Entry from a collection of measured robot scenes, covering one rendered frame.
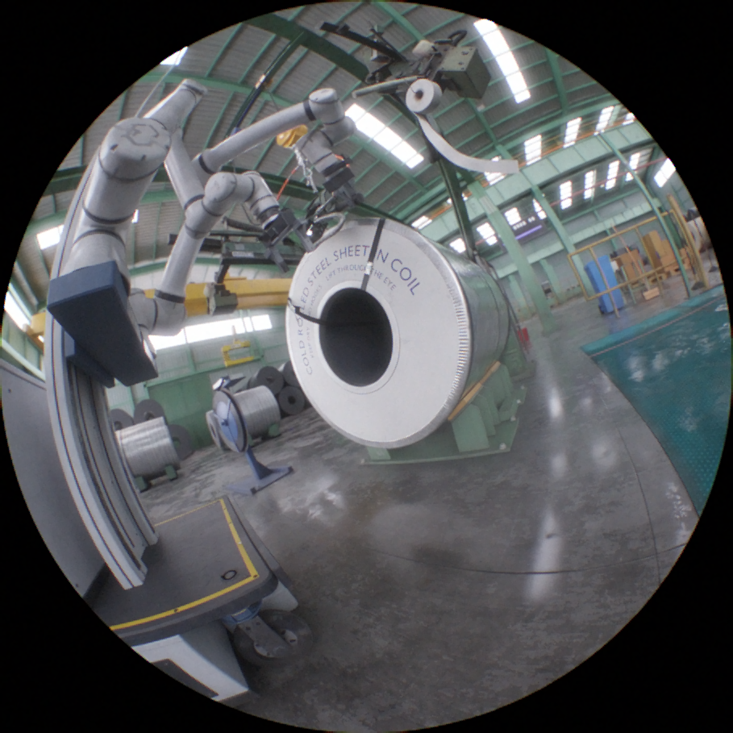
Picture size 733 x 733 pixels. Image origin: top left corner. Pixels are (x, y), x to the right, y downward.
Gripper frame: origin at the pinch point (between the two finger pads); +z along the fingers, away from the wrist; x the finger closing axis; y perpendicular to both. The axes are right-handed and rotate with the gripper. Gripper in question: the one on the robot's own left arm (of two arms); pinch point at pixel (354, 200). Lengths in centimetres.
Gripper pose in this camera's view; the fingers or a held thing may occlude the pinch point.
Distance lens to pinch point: 105.0
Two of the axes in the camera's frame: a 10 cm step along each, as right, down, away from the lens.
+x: -4.5, 8.4, -3.0
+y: -7.2, -1.4, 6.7
